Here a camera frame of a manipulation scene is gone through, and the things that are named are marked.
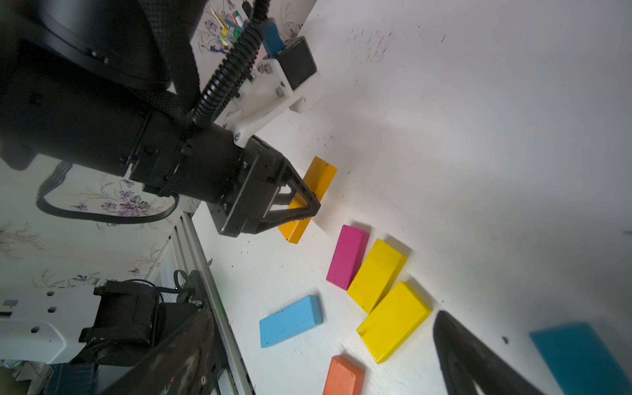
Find yellow block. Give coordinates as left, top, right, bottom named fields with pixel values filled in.
left=347, top=239, right=408, bottom=314
left=357, top=281, right=432, bottom=364

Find light blue long block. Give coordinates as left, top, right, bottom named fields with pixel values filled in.
left=259, top=295, right=324, bottom=348

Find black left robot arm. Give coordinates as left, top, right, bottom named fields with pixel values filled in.
left=1, top=1, right=324, bottom=237

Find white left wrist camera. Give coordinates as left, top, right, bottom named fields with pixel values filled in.
left=225, top=36, right=325, bottom=148

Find teal long block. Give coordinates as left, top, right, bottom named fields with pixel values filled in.
left=529, top=322, right=631, bottom=394

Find pens in cup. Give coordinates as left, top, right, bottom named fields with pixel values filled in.
left=199, top=1, right=249, bottom=54

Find orange-red block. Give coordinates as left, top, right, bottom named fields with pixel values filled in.
left=323, top=355, right=365, bottom=395

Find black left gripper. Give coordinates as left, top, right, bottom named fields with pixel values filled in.
left=208, top=137, right=320, bottom=237

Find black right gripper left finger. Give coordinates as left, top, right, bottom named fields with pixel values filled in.
left=104, top=310, right=216, bottom=394

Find magenta block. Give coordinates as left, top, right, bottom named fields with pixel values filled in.
left=326, top=225, right=370, bottom=291

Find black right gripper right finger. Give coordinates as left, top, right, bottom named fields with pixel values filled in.
left=433, top=310, right=541, bottom=394

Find aluminium front rail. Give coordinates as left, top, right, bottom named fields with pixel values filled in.
left=144, top=213, right=255, bottom=394

